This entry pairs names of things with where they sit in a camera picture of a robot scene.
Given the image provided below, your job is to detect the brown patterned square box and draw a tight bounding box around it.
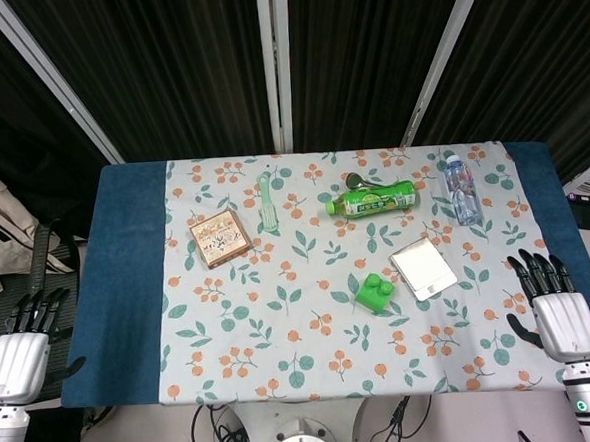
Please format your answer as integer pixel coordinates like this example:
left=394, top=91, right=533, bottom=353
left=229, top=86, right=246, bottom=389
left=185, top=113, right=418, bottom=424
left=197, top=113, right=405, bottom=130
left=187, top=208, right=254, bottom=271

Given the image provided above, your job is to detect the light green plastic comb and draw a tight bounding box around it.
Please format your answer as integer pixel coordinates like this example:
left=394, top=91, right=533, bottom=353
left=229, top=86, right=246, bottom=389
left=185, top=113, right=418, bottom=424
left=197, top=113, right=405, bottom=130
left=255, top=171, right=281, bottom=234

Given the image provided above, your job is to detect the small silver digital scale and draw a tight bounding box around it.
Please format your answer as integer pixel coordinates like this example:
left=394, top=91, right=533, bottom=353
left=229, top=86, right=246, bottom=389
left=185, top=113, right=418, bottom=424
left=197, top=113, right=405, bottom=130
left=387, top=236, right=460, bottom=304

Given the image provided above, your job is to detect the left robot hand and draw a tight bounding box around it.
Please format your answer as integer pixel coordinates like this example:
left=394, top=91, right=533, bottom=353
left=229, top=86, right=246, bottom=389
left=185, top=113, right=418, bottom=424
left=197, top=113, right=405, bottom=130
left=0, top=286, right=90, bottom=406

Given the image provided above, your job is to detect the floral patterned tablecloth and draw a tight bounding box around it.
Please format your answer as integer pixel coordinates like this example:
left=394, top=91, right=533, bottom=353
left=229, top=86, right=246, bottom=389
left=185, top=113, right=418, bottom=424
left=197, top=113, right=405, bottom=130
left=143, top=134, right=590, bottom=414

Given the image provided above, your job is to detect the green plastic toy block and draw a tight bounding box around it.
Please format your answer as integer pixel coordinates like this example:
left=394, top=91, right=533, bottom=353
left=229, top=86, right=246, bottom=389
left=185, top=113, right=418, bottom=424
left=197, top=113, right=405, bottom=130
left=353, top=271, right=396, bottom=317

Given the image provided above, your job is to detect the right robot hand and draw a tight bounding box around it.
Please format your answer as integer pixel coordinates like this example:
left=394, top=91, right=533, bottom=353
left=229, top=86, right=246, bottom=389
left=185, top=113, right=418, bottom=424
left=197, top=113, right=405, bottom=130
left=501, top=245, right=590, bottom=368

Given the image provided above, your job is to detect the white partition frame post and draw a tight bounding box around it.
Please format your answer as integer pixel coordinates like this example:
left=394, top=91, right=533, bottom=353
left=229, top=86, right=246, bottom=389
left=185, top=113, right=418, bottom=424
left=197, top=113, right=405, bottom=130
left=390, top=0, right=496, bottom=149
left=0, top=0, right=125, bottom=173
left=254, top=0, right=298, bottom=155

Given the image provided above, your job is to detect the blue table cover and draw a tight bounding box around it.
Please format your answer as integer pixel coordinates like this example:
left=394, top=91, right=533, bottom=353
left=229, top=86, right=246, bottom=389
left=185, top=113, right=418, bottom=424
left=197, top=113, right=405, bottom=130
left=45, top=134, right=590, bottom=422

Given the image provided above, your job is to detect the green tea bottle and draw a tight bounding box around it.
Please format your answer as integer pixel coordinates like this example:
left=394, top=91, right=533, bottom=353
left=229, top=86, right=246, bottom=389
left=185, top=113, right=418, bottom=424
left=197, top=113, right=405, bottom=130
left=323, top=177, right=421, bottom=223

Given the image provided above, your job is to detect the clear water bottle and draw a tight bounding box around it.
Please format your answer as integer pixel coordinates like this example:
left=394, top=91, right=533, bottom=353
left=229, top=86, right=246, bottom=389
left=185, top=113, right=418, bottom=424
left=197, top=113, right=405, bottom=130
left=441, top=152, right=485, bottom=228

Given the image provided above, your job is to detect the black cable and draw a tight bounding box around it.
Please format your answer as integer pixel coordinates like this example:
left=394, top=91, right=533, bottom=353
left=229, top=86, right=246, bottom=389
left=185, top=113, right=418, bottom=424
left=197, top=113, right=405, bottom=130
left=358, top=393, right=435, bottom=442
left=189, top=402, right=254, bottom=442

